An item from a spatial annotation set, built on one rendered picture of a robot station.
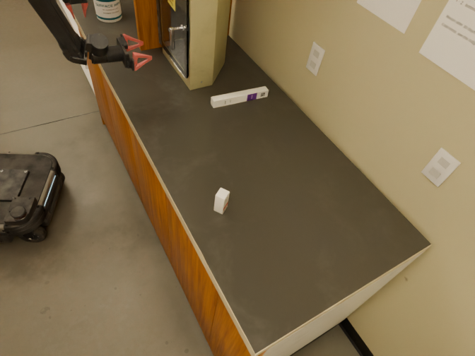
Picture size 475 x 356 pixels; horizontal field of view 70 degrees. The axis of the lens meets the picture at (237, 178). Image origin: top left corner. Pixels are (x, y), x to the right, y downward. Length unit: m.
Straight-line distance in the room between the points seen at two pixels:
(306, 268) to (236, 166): 0.44
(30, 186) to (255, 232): 1.49
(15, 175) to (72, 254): 0.55
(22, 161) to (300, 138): 1.66
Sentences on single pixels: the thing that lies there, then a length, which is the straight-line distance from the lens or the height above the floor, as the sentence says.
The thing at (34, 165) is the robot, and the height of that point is 0.24.
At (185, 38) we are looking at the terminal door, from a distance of 1.43.
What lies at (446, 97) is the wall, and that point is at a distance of 1.14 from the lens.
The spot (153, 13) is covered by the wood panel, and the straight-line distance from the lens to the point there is 1.76.
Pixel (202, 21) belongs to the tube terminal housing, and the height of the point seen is 1.24.
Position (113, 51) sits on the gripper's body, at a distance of 1.36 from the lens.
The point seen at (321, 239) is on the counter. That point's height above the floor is 0.94.
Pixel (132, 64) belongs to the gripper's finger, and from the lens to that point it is 1.35.
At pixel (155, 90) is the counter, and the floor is 0.94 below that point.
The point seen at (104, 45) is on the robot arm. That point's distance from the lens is 1.29.
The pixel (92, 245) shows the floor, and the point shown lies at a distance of 2.18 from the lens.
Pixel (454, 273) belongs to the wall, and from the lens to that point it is 1.36.
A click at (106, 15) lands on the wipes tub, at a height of 0.98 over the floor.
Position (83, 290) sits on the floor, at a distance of 2.08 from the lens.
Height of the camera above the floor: 1.87
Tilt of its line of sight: 50 degrees down
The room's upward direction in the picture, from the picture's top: 10 degrees clockwise
